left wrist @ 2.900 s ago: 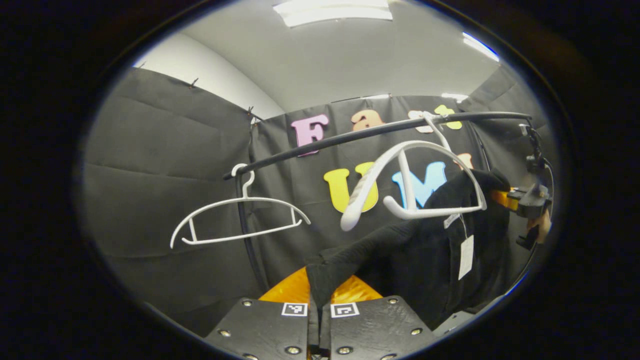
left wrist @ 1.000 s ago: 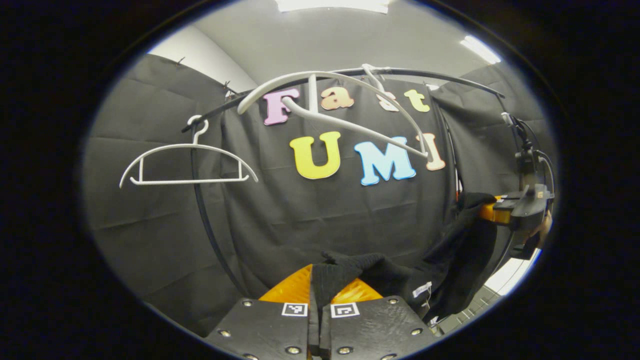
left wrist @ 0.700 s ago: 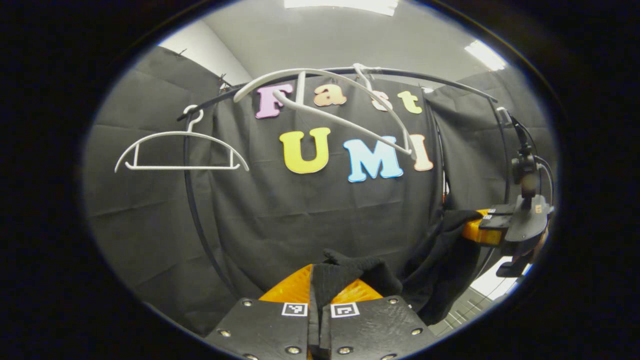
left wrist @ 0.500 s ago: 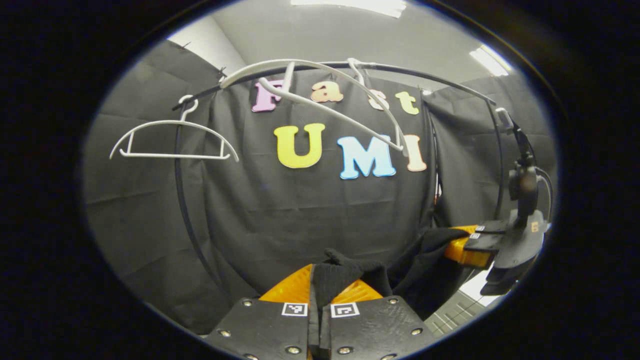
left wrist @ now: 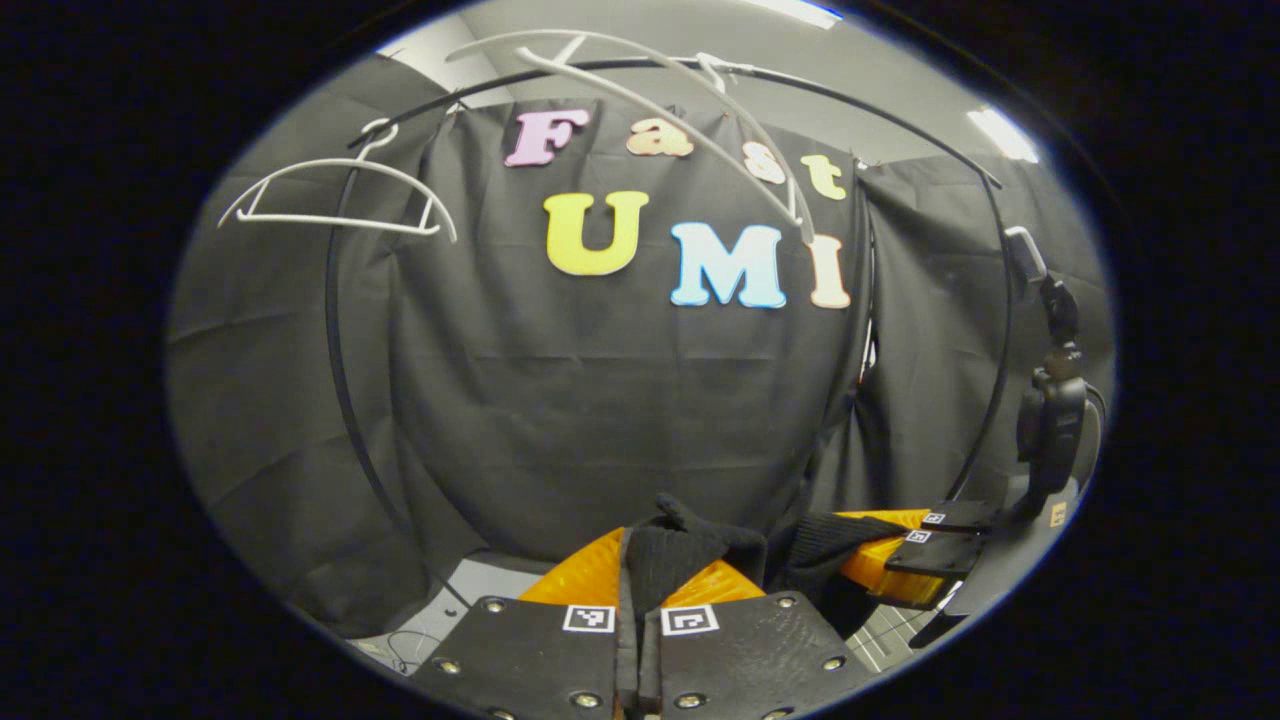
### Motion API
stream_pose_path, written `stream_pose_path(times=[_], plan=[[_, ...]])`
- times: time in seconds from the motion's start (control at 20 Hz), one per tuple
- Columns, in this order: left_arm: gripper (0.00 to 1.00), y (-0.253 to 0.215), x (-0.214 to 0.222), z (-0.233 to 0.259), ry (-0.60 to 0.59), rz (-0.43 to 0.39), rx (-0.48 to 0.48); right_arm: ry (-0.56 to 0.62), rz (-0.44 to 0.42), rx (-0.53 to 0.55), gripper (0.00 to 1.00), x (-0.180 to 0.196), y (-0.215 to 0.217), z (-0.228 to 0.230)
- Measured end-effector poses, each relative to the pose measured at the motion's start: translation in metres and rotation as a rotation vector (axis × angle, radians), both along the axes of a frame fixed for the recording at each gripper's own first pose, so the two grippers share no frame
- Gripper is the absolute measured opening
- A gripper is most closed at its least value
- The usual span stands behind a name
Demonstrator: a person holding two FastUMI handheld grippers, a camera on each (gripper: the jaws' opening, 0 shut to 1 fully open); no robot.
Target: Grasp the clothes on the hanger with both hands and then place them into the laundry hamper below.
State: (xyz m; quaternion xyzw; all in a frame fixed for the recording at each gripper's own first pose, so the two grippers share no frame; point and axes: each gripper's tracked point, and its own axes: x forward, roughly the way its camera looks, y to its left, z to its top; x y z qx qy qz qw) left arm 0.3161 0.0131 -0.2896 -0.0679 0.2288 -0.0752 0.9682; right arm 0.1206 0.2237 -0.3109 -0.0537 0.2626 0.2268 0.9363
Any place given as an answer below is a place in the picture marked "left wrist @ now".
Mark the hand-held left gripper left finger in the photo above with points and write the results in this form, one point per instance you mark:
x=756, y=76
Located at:
x=520, y=660

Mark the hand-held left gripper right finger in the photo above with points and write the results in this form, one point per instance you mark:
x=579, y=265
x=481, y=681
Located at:
x=760, y=660

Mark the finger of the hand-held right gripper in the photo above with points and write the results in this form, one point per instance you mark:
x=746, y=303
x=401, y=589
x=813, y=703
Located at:
x=960, y=515
x=935, y=555

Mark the black knit jacket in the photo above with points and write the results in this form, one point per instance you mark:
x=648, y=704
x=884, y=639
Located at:
x=680, y=560

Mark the black metal clothes rack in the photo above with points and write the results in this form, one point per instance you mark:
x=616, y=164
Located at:
x=327, y=300

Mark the empty white clothes hanger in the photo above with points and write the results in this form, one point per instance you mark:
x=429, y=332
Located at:
x=330, y=163

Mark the black backdrop cloth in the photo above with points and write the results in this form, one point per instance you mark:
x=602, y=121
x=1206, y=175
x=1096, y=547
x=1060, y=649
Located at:
x=600, y=400

